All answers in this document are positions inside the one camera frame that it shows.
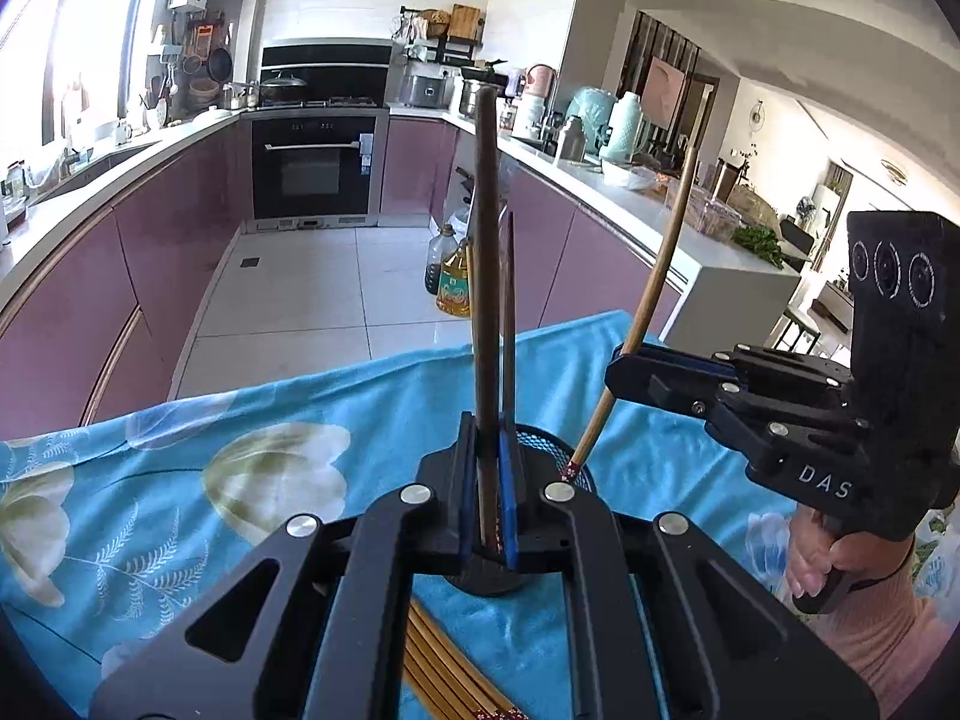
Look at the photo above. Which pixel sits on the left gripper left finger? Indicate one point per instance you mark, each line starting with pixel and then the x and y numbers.
pixel 424 527

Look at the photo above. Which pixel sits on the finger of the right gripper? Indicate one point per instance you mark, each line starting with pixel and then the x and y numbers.
pixel 703 397
pixel 632 371

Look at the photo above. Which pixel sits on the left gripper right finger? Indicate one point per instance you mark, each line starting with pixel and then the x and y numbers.
pixel 610 668

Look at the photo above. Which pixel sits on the pink sleeve forearm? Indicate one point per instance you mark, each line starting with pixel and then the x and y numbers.
pixel 898 627

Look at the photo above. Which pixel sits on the purple kitchen cabinets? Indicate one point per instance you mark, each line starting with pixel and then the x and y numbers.
pixel 157 293

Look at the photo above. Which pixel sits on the kitchen window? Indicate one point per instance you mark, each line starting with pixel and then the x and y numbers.
pixel 65 68

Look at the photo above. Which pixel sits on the right hand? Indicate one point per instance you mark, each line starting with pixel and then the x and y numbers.
pixel 814 552

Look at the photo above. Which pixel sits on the black mesh utensil holder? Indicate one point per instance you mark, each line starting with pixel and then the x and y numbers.
pixel 529 459

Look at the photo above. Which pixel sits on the cooking oil bottle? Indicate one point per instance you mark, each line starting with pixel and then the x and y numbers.
pixel 453 295

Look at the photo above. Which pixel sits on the mint green kettle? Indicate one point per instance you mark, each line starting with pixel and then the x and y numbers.
pixel 594 107

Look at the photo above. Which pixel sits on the blue floral tablecloth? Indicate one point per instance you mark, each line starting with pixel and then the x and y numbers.
pixel 110 531

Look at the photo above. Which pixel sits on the built-in black oven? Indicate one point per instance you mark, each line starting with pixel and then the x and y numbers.
pixel 317 166

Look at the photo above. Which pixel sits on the black range hood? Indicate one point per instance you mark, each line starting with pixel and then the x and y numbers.
pixel 351 72

